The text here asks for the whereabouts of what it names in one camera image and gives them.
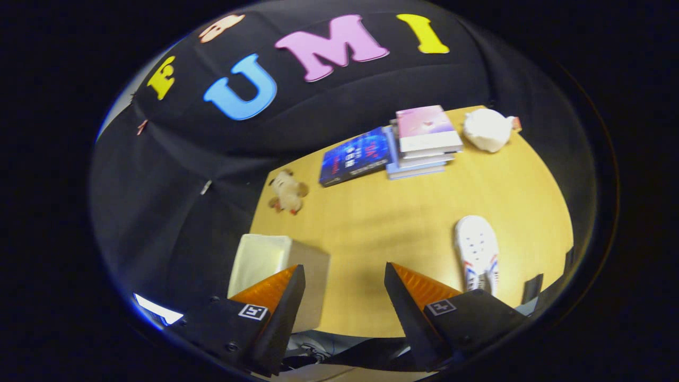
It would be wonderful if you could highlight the white shoe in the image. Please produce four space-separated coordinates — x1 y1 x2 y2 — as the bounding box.
454 214 500 296

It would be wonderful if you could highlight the beige fabric storage box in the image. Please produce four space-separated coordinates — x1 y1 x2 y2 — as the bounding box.
228 233 331 334

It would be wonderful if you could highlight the dark blue book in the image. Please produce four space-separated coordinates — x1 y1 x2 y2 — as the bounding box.
318 126 394 188

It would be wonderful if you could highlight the white spine book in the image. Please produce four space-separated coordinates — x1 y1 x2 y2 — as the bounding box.
389 119 456 169

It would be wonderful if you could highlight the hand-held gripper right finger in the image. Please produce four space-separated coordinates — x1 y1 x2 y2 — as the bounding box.
384 262 530 373

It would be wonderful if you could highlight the white plush toy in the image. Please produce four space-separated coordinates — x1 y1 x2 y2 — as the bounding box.
463 108 523 154

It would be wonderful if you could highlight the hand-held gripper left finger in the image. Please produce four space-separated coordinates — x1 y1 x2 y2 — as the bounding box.
163 264 307 378

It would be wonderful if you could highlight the pink cover book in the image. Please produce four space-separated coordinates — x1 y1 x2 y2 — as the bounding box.
395 105 464 155

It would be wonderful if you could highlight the computer monitor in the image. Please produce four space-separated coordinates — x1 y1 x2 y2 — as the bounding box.
132 292 184 326

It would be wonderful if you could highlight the beige dog plush toy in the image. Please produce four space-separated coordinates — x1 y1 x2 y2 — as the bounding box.
266 168 310 216

